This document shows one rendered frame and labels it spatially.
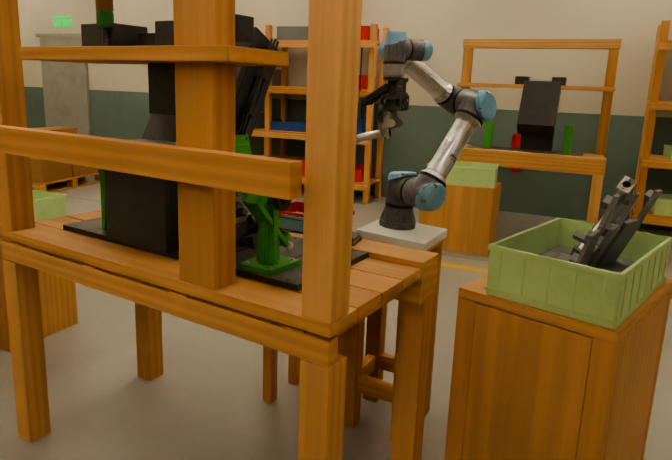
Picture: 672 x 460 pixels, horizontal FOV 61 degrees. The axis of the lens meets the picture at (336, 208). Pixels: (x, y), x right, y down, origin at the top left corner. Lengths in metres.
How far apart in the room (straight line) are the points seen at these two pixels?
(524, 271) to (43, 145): 1.59
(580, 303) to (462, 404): 0.59
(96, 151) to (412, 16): 6.15
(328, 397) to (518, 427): 0.80
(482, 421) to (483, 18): 5.84
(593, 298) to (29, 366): 2.08
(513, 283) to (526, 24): 5.60
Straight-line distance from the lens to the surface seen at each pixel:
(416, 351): 2.04
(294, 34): 7.60
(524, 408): 2.06
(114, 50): 1.76
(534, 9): 7.32
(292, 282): 1.63
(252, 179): 1.40
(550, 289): 1.89
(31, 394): 2.67
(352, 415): 2.61
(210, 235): 1.60
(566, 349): 1.92
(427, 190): 2.17
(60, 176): 8.16
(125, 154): 1.73
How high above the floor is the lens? 1.45
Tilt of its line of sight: 12 degrees down
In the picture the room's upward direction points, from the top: 2 degrees clockwise
